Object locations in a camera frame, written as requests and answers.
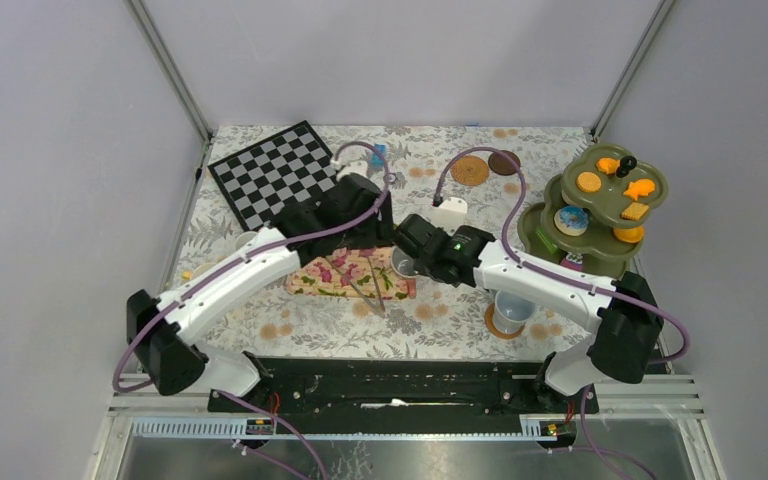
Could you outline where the cream yellow cup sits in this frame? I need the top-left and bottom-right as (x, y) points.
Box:
(181, 262), (216, 282)

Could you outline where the round brown cookie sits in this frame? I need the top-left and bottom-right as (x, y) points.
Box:
(576, 171), (602, 194)

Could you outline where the white mug with red handle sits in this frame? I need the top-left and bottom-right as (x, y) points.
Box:
(391, 247), (418, 278)

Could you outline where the small pink handled cup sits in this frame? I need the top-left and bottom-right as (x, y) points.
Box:
(234, 231), (257, 250)

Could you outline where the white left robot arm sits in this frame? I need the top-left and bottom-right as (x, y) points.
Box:
(126, 173), (394, 411)

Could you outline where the green three-tier stand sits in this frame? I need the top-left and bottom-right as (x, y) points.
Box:
(517, 143), (669, 278)

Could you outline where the blue donut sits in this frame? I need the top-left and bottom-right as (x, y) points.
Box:
(553, 205), (589, 237)

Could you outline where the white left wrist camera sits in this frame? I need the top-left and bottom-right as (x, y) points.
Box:
(330, 158), (369, 182)

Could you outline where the orange fish cookie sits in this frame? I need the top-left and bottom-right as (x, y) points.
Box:
(623, 178), (657, 202)

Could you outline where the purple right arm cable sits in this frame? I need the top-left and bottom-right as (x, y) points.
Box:
(432, 146), (691, 480)

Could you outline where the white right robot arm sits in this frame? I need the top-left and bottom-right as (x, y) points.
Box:
(394, 214), (663, 412)

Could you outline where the floral serving tray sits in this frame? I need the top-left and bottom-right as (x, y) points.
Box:
(285, 247), (417, 300)

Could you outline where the white mug front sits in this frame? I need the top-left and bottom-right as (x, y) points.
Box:
(493, 291), (537, 323)

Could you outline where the blue toy brick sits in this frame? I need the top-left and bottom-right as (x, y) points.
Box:
(370, 144), (387, 164)

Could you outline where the black white checkerboard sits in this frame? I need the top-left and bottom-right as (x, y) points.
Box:
(208, 121), (337, 231)

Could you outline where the square orange cracker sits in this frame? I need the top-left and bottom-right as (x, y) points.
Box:
(621, 202), (649, 221)

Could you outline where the dark brown coaster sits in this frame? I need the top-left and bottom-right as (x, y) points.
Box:
(487, 150), (521, 176)

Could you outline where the plain orange coaster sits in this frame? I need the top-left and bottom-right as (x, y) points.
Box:
(484, 304), (528, 340)

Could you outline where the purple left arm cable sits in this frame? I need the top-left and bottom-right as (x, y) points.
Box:
(112, 140), (395, 480)

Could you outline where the purple cake slice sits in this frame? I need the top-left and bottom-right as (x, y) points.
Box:
(560, 252), (584, 271)

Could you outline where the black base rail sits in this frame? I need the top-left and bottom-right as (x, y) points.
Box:
(242, 357), (599, 437)

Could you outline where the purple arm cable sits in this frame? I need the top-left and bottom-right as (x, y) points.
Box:
(432, 146), (691, 480)
(112, 140), (395, 480)

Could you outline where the woven tan coaster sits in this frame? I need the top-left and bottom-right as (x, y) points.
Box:
(450, 155), (490, 187)

